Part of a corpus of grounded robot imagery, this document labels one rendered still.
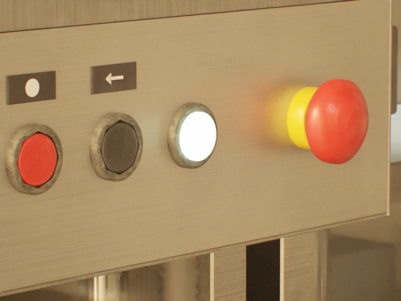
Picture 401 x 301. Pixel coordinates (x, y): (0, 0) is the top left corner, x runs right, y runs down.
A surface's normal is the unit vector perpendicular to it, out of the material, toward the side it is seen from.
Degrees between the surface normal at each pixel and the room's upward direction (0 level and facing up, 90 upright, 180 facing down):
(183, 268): 122
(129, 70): 90
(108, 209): 90
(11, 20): 90
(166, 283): 58
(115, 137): 90
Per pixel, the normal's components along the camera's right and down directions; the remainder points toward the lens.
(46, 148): 0.73, 0.10
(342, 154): 0.51, 0.58
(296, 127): -0.67, 0.30
